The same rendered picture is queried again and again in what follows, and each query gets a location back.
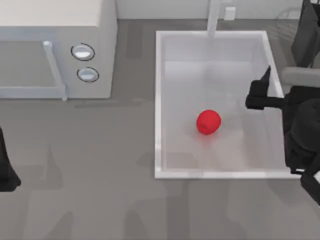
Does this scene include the pale grey rounded box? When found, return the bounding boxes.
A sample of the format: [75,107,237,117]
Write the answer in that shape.
[280,66,320,89]

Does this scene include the red apple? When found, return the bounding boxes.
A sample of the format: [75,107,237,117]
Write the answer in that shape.
[195,109,223,136]

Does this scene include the tall white tap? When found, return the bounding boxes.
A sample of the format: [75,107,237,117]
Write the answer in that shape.
[206,0,219,39]

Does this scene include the white sink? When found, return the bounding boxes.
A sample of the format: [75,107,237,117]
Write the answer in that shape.
[154,30,302,181]

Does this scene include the pale microwave oven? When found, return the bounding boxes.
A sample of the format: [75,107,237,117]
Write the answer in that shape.
[0,0,119,102]

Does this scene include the small round microwave knob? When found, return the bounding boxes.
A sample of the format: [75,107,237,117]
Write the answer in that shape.
[76,66,100,83]

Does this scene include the large round microwave knob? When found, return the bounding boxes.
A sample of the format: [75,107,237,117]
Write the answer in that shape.
[70,42,96,62]

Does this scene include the microwave oven glass door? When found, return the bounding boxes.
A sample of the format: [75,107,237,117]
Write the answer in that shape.
[0,40,66,99]

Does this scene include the white wall socket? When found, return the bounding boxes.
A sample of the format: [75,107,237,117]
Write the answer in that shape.
[224,6,236,21]

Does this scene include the pale microwave door handle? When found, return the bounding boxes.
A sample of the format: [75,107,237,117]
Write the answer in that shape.
[42,40,68,102]

